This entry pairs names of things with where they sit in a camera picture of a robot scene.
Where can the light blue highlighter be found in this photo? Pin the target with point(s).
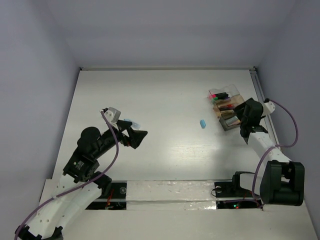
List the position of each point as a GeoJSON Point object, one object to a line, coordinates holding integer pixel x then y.
{"type": "Point", "coordinates": [134, 125]}

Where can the pink orange highlighter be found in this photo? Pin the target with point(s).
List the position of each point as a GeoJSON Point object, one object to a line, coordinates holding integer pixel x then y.
{"type": "Point", "coordinates": [232, 121]}

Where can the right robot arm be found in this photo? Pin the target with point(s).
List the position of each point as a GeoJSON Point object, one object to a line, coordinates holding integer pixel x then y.
{"type": "Point", "coordinates": [277, 180]}

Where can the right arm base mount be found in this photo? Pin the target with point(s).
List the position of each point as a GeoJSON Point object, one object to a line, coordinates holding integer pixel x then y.
{"type": "Point", "coordinates": [230, 195]}

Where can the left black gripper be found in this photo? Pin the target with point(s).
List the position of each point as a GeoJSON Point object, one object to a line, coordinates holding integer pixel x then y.
{"type": "Point", "coordinates": [135, 136]}

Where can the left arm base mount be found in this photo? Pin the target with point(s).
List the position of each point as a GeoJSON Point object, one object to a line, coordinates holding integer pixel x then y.
{"type": "Point", "coordinates": [114, 200]}

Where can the blue highlighter cap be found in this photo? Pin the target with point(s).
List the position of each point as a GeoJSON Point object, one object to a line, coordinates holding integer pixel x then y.
{"type": "Point", "coordinates": [202, 123]}

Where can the red gel pen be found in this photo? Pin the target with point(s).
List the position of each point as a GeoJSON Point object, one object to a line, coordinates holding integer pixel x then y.
{"type": "Point", "coordinates": [226, 108]}

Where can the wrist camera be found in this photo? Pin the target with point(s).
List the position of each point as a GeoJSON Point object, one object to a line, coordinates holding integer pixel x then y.
{"type": "Point", "coordinates": [110, 115]}
{"type": "Point", "coordinates": [268, 107]}

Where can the green highlighter in container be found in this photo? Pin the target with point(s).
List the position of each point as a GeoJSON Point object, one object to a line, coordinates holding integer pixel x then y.
{"type": "Point", "coordinates": [214, 99]}

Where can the clear organizer container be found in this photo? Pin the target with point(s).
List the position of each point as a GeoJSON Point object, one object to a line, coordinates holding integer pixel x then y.
{"type": "Point", "coordinates": [224, 101]}

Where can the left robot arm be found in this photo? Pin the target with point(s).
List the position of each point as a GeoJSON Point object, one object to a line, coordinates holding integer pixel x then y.
{"type": "Point", "coordinates": [80, 183]}

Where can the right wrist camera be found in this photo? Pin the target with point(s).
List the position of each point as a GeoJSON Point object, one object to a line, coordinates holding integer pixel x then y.
{"type": "Point", "coordinates": [268, 107]}

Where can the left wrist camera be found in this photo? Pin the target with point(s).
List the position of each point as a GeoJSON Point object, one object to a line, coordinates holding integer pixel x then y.
{"type": "Point", "coordinates": [110, 115]}

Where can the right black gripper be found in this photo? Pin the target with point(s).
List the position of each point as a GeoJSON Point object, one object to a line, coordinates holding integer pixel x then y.
{"type": "Point", "coordinates": [240, 112]}

